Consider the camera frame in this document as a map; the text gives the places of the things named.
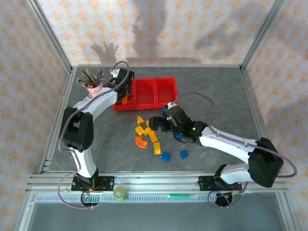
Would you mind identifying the green tape roll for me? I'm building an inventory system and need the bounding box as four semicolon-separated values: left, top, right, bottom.
113;185;128;202

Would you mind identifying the thin red wire bundle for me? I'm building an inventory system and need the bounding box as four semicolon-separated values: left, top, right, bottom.
88;182;104;193
226;184;242;193

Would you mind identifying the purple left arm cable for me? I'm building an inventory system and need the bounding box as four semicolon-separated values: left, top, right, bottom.
56;61;132;210

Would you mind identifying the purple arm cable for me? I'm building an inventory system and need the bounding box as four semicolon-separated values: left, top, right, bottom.
56;61;132;210
172;92;298;209

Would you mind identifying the pink mug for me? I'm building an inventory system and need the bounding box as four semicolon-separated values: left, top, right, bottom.
86;81;104;96

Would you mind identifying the aluminium table end rail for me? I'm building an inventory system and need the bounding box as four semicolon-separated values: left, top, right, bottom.
71;64;243;69

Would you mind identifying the aluminium frame post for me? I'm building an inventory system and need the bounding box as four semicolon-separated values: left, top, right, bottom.
25;0;74;73
240;0;285;73

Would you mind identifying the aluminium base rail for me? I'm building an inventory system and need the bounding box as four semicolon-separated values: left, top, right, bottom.
26;172;289;193

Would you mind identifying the orange curved lego piece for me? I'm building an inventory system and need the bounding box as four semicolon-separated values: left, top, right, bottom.
134;136;149;149

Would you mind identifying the aluminium table side rail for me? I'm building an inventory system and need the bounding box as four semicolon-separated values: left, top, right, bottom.
240;68;277;174
38;68;77;174

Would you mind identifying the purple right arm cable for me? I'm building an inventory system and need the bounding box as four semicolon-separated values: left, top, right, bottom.
172;92;298;209

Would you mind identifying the grey slotted cable duct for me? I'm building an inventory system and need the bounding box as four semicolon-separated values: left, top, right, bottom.
35;194;245;204

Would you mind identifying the green marker pen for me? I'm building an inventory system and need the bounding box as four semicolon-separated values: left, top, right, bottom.
167;193;196;199

